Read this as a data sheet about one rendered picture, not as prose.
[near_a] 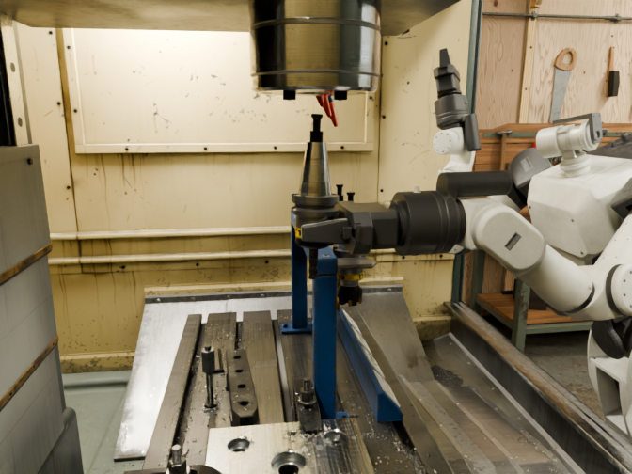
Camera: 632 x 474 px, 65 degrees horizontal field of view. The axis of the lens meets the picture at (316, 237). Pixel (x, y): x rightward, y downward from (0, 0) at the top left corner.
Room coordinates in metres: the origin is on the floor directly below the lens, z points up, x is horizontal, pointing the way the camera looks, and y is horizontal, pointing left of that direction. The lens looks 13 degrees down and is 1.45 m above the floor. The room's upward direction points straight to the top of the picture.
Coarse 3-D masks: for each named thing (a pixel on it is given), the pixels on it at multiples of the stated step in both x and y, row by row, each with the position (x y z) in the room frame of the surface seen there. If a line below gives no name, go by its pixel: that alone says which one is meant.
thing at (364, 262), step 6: (342, 258) 0.85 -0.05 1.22; (348, 258) 0.85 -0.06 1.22; (354, 258) 0.85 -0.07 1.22; (360, 258) 0.85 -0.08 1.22; (366, 258) 0.85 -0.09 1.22; (342, 264) 0.81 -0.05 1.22; (348, 264) 0.81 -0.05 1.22; (354, 264) 0.81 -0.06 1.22; (360, 264) 0.81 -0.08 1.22; (366, 264) 0.81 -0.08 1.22; (372, 264) 0.81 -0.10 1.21
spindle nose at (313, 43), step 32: (256, 0) 0.61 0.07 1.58; (288, 0) 0.58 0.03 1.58; (320, 0) 0.57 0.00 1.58; (352, 0) 0.58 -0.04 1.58; (256, 32) 0.61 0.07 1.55; (288, 32) 0.58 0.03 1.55; (320, 32) 0.57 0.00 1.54; (352, 32) 0.58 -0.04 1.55; (256, 64) 0.61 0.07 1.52; (288, 64) 0.58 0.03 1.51; (320, 64) 0.57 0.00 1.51; (352, 64) 0.59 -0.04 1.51
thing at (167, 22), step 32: (0, 0) 0.71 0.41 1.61; (32, 0) 0.71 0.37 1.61; (64, 0) 0.71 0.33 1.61; (96, 0) 0.71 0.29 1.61; (128, 0) 0.71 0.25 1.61; (160, 0) 0.71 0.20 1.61; (192, 0) 0.71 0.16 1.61; (224, 0) 0.71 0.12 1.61; (384, 0) 0.71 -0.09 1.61; (416, 0) 0.71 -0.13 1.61; (448, 0) 0.71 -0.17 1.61; (384, 32) 0.96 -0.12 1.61
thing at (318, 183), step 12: (312, 144) 0.64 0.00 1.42; (324, 144) 0.65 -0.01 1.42; (312, 156) 0.64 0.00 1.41; (324, 156) 0.65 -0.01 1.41; (312, 168) 0.64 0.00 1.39; (324, 168) 0.64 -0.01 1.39; (300, 180) 0.65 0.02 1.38; (312, 180) 0.64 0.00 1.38; (324, 180) 0.64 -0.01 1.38; (300, 192) 0.64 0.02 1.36; (312, 192) 0.63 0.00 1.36; (324, 192) 0.64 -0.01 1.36
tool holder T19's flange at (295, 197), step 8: (296, 192) 0.67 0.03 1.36; (296, 200) 0.63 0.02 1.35; (304, 200) 0.63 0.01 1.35; (312, 200) 0.62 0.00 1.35; (320, 200) 0.62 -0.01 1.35; (328, 200) 0.63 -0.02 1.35; (336, 200) 0.64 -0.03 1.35; (296, 208) 0.64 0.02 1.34; (304, 208) 0.63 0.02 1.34; (312, 208) 0.63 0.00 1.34; (320, 208) 0.63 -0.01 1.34; (328, 208) 0.63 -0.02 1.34; (336, 208) 0.65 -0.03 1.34; (312, 216) 0.62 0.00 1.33; (320, 216) 0.62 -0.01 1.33
